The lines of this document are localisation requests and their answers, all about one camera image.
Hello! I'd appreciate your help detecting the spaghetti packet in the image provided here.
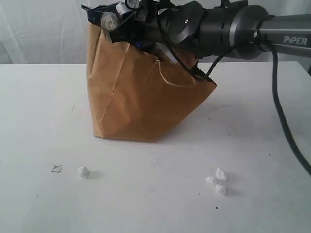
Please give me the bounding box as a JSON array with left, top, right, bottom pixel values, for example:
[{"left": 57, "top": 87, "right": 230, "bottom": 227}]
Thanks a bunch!
[{"left": 81, "top": 3, "right": 121, "bottom": 32}]

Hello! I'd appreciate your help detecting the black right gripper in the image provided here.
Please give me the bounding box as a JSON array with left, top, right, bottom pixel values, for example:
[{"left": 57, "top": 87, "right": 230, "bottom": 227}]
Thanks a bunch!
[{"left": 109, "top": 0, "right": 207, "bottom": 58}]

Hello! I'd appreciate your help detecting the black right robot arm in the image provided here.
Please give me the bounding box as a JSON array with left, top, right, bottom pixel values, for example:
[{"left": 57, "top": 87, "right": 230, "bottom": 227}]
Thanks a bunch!
[{"left": 110, "top": 0, "right": 311, "bottom": 60}]

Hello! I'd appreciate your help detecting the brown paper shopping bag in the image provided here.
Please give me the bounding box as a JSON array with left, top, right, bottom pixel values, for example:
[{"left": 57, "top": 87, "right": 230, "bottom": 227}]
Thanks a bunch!
[{"left": 86, "top": 24, "right": 217, "bottom": 141}]

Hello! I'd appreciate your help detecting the brown coffee pouch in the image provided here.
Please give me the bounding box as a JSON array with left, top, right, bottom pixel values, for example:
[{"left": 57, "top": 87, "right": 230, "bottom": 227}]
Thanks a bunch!
[{"left": 153, "top": 43, "right": 198, "bottom": 69}]

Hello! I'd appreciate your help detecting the small white milk carton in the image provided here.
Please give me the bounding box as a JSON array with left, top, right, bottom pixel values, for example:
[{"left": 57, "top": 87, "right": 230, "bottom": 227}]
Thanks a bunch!
[{"left": 134, "top": 41, "right": 156, "bottom": 54}]

